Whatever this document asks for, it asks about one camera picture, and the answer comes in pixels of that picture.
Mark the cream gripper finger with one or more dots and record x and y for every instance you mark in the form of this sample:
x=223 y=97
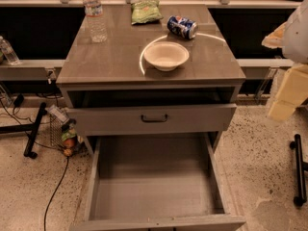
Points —
x=275 y=38
x=292 y=92

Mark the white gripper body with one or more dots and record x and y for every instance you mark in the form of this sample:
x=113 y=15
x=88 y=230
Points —
x=297 y=38

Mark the clear plastic water bottle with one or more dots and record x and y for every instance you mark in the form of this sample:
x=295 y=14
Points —
x=96 y=20

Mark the open grey lower drawer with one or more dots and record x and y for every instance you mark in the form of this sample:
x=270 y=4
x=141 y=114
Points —
x=156 y=183

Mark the grey drawer cabinet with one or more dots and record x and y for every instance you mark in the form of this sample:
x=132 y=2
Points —
x=115 y=74

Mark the small water bottle on ledge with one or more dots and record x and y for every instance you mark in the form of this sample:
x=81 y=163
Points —
x=8 y=52

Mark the black stand foot right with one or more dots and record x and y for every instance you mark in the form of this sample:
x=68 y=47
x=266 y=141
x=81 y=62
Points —
x=301 y=167

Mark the black stand foot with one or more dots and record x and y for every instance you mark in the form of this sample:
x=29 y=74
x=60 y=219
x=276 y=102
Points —
x=301 y=167
x=30 y=129

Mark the blue soda can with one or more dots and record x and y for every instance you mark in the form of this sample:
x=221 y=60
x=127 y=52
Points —
x=182 y=26

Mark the white paper bowl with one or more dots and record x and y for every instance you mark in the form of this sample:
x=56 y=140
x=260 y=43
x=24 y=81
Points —
x=166 y=55

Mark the green chip bag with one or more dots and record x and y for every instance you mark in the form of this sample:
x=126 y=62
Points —
x=145 y=11

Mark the black stand foot left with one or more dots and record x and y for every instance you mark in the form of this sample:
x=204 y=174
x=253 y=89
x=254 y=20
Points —
x=30 y=129

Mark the grey upper drawer with handle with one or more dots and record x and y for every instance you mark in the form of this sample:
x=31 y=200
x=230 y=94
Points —
x=152 y=119

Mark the wire basket with snacks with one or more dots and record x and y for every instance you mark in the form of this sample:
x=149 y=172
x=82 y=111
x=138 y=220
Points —
x=62 y=132

